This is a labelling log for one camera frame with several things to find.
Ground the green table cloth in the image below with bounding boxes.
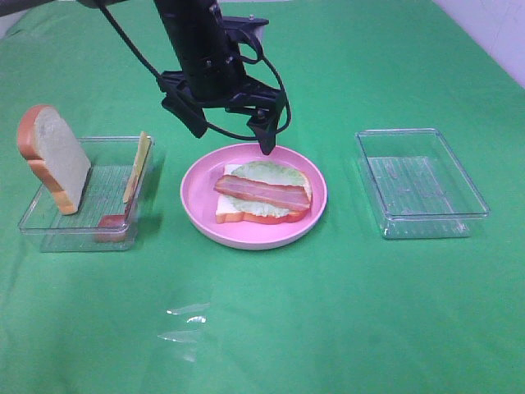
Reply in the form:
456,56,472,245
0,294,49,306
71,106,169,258
1,1,524,393

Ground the clear food container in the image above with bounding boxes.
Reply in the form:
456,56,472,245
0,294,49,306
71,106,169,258
18,136,154,252
355,128,490,240

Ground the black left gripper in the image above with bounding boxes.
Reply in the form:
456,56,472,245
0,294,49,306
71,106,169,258
157,40,284,155

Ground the clear plastic film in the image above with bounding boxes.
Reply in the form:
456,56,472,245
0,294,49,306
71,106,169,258
156,282,212,364

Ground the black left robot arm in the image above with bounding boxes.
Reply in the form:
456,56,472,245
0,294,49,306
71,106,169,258
83,0,291,155

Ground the clear right food container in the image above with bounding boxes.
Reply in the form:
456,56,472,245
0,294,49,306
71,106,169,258
355,128,490,240

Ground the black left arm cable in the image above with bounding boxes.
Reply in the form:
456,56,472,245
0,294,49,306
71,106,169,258
96,0,293,141

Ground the bread slice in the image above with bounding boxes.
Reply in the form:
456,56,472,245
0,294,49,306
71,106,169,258
213,161,313,225
17,104,91,215

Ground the clear left food container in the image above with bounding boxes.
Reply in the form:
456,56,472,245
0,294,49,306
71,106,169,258
18,136,154,252

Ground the yellow cheese slice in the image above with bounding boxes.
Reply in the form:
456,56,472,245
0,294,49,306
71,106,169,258
122,131,151,204

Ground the pink round plate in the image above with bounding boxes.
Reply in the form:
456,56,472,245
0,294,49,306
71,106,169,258
180,143,328,250

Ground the bacon strip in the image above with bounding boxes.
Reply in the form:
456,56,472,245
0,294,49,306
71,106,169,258
214,175,310,211
94,202,134,243

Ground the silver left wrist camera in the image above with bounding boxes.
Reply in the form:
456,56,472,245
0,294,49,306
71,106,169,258
222,16,269,44

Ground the green lettuce leaf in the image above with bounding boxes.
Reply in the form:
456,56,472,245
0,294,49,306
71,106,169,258
216,161,313,219

